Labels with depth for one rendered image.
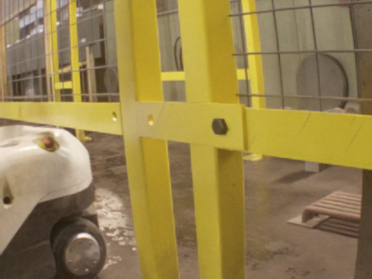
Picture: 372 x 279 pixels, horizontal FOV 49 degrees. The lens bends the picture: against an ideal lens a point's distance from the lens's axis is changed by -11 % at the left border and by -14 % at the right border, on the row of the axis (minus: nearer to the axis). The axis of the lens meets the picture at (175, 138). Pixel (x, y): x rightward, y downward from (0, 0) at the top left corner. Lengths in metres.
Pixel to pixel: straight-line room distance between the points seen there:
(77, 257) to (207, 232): 0.48
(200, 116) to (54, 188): 0.47
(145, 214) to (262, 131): 0.29
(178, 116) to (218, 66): 0.09
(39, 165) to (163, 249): 0.32
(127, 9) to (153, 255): 0.39
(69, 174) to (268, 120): 0.56
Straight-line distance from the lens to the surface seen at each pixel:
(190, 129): 0.57
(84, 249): 1.03
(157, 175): 0.70
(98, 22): 4.42
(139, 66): 0.67
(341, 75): 2.38
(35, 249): 0.95
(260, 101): 2.21
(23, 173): 0.90
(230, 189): 0.58
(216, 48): 0.55
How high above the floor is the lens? 0.49
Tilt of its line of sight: 9 degrees down
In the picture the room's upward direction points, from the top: 5 degrees counter-clockwise
